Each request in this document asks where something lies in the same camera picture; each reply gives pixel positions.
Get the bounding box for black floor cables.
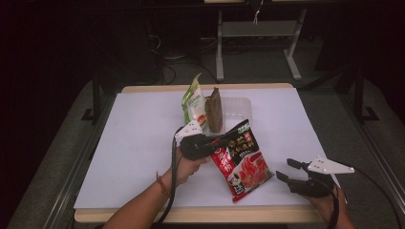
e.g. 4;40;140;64
148;33;222;86

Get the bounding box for thin black cable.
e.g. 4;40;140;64
343;164;403;229

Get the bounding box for person's left hand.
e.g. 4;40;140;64
171;147;213;187

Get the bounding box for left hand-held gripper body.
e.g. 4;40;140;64
174;119;222;161

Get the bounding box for red and black food packet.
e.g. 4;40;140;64
210;118;275;204

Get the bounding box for white table sheet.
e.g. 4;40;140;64
73;87;339;210

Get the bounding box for green and white food packet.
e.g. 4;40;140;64
181;73;210;130

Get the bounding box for gold and brown food packet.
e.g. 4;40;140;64
203;87;225;135

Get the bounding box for hanging white cord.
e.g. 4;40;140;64
252;0;266;26

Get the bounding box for black metal stand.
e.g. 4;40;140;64
80;71;103;125
349;62;380;124

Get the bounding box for white metal desk frame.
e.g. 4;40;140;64
215;8;309;83

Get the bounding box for person's right hand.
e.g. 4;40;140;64
301;183;349;224

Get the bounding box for thick black gripper cable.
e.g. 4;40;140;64
318;177;341;229
155;126;186;229

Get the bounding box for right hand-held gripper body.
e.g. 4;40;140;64
287;155;355;198

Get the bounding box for red string bracelet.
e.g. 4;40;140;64
155;171;172;198

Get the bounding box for clear plastic container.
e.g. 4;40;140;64
183;96;253;136

